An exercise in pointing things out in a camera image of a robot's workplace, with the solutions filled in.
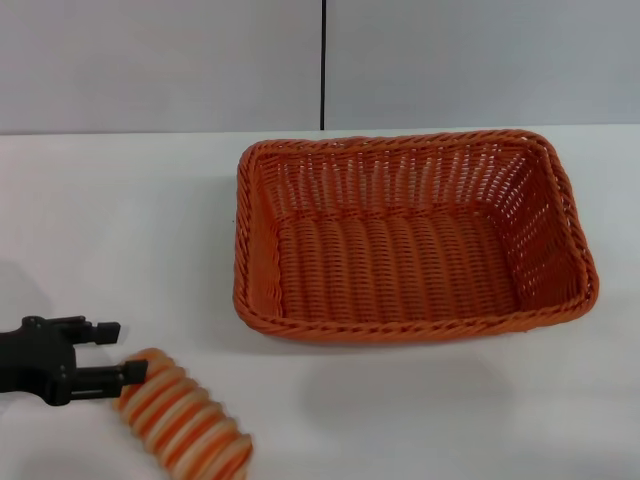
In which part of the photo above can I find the orange white striped bread roll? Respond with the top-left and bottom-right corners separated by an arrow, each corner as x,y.
111,346 -> 254,480

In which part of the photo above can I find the orange woven plastic basket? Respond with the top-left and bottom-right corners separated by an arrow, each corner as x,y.
231,128 -> 600,346

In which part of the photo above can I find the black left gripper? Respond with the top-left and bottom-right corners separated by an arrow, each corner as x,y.
0,314 -> 150,406

